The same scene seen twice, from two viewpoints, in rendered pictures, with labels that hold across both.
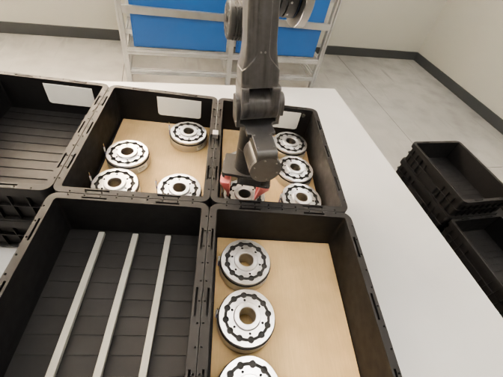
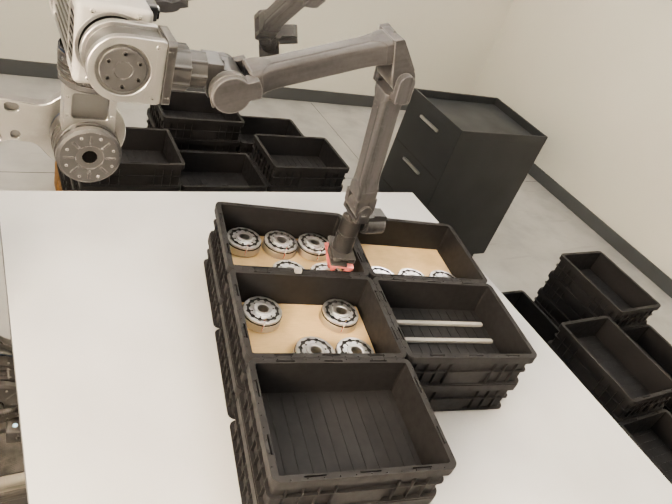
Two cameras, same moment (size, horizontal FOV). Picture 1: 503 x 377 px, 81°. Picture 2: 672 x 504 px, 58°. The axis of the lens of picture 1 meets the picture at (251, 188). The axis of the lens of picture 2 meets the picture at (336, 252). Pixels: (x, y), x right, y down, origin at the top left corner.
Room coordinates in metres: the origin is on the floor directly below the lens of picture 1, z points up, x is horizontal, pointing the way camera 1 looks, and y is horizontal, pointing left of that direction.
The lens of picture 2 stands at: (0.88, 1.37, 1.90)
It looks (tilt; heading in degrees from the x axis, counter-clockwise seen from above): 34 degrees down; 254
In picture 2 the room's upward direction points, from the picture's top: 21 degrees clockwise
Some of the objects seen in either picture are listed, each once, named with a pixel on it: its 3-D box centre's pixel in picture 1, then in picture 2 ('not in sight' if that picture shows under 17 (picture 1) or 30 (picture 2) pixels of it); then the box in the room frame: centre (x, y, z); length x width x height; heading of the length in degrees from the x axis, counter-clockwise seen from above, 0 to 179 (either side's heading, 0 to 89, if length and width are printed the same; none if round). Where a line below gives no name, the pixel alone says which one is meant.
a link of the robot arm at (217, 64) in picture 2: not in sight; (217, 80); (0.88, 0.21, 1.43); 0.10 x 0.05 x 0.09; 22
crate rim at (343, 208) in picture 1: (273, 149); (290, 241); (0.60, -0.03, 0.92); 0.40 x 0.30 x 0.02; 11
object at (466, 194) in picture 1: (433, 198); (123, 189); (1.19, -0.95, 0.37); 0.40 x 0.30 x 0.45; 22
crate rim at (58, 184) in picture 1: (152, 138); (315, 315); (0.54, 0.26, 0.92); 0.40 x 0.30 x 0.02; 11
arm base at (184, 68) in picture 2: not in sight; (181, 67); (0.95, 0.25, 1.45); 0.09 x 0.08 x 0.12; 112
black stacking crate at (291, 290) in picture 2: (154, 153); (310, 329); (0.54, 0.26, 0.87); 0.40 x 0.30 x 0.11; 11
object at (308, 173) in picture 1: (295, 168); (281, 241); (0.61, -0.10, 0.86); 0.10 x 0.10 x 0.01
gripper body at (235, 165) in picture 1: (248, 159); (343, 242); (0.47, 0.02, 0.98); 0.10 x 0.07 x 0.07; 96
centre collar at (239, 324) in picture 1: (247, 316); not in sight; (0.20, -0.04, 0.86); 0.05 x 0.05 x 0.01
